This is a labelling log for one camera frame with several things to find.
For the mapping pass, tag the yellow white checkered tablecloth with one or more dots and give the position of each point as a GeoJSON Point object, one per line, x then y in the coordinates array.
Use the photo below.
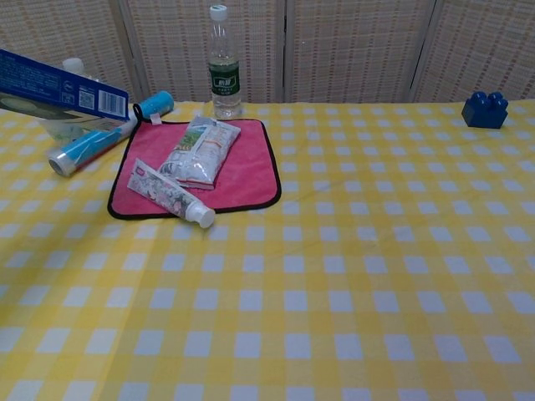
{"type": "Point", "coordinates": [334, 271]}

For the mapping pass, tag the white floral tube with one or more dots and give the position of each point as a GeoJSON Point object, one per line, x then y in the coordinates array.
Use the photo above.
{"type": "Point", "coordinates": [167, 193]}

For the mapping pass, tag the clear bottle with green label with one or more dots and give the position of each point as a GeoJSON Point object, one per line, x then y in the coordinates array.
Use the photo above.
{"type": "Point", "coordinates": [225, 81]}

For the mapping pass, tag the small clear bottle white cap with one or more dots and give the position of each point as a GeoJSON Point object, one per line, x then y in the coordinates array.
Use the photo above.
{"type": "Point", "coordinates": [73, 64]}

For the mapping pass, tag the blue toothpaste box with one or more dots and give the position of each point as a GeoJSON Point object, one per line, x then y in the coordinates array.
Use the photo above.
{"type": "Point", "coordinates": [46, 89]}

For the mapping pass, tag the blue white cling film roll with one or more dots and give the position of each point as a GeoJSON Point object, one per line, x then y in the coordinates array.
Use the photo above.
{"type": "Point", "coordinates": [79, 151]}

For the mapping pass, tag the beige woven folding screen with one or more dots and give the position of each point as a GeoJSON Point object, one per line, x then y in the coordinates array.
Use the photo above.
{"type": "Point", "coordinates": [355, 50]}

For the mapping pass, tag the blue building block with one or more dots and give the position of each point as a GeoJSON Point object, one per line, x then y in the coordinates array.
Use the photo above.
{"type": "Point", "coordinates": [485, 113]}

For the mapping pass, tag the pink cloth with black edge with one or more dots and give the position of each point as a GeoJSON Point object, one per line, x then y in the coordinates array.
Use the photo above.
{"type": "Point", "coordinates": [251, 184]}

